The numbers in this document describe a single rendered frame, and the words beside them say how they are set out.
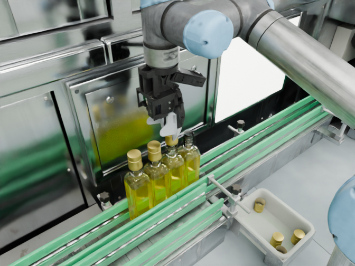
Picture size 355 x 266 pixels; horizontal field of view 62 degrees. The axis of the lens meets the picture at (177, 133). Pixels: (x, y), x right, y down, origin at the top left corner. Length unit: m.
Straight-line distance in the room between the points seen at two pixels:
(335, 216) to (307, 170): 0.94
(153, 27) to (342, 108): 0.35
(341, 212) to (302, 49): 0.27
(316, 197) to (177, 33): 0.93
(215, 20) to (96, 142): 0.48
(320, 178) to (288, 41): 0.88
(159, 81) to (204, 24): 0.21
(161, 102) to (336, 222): 0.40
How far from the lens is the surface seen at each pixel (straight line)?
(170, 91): 0.67
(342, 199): 0.42
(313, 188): 1.31
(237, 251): 1.06
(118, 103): 0.80
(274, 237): 1.04
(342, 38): 1.64
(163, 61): 0.62
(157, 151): 0.75
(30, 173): 0.86
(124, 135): 0.87
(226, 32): 0.52
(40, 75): 0.70
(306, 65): 0.55
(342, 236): 0.45
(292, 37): 0.57
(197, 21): 0.51
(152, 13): 0.58
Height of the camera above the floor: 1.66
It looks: 39 degrees down
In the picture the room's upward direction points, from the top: straight up
